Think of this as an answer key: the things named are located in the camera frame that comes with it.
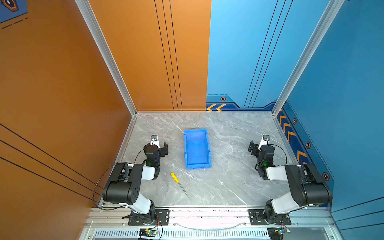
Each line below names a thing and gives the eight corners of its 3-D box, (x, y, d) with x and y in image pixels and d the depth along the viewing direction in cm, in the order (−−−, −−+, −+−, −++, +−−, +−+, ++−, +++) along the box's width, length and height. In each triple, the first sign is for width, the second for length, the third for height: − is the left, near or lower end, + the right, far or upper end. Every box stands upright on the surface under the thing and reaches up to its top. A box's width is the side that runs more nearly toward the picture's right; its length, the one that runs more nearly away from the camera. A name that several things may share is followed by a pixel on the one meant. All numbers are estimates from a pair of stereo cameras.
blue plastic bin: (182, 170, 91) (182, 166, 86) (185, 134, 109) (184, 128, 104) (210, 170, 91) (211, 166, 86) (208, 134, 109) (209, 128, 104)
